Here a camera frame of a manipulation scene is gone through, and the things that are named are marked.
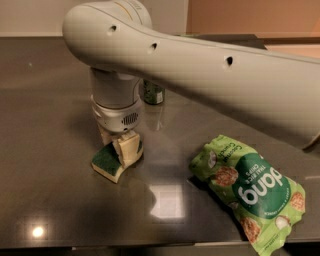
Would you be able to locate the green dang chips bag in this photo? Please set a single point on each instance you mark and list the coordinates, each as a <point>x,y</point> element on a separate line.
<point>265,202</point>

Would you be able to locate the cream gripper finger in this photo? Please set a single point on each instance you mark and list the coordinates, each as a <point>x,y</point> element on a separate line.
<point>105,135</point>
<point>127,147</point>

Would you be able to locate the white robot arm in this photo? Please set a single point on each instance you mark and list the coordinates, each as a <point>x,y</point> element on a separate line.
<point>276,93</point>

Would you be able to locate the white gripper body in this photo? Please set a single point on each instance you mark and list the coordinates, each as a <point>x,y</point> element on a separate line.
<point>115,119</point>

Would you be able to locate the green soda can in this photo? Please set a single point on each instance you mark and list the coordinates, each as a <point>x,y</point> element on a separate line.
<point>153,94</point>

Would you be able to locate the green and yellow sponge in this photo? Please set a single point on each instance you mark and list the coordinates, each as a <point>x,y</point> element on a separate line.
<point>107,163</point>

